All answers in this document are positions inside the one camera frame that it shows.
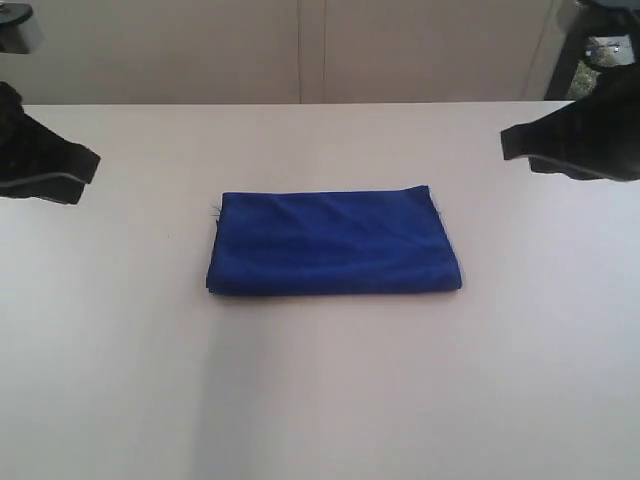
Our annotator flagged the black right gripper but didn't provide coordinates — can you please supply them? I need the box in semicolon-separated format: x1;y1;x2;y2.
500;67;639;182

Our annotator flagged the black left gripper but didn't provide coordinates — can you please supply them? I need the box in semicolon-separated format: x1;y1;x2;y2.
1;82;101;205

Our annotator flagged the blue microfiber towel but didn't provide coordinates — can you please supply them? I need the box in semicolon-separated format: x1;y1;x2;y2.
206;185;463;297

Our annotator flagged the dark window frame post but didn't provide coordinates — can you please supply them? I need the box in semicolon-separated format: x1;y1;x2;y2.
544;18;590;101

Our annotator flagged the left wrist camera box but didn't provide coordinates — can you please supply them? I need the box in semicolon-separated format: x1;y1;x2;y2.
0;1;43;55

